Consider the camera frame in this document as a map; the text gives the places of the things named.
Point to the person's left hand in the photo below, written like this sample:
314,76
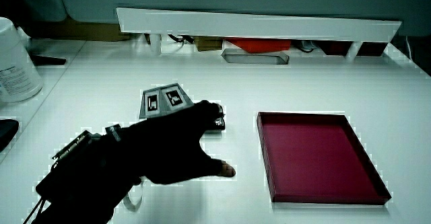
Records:
168,143

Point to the dark red shallow tray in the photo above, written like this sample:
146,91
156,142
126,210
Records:
316,156

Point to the small brown box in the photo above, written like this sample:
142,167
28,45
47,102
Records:
208,43

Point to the white desk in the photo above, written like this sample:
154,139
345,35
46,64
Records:
303,82

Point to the brown cardboard box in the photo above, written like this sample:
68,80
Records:
77,30

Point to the flat black object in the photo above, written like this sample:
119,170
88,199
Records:
47,60

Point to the white plastic tub with label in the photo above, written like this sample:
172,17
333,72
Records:
15,72

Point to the black rounded object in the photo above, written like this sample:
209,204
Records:
6,131

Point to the orange box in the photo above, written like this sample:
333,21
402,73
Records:
262,44

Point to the white desk shelf riser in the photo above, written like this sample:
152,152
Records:
256,25

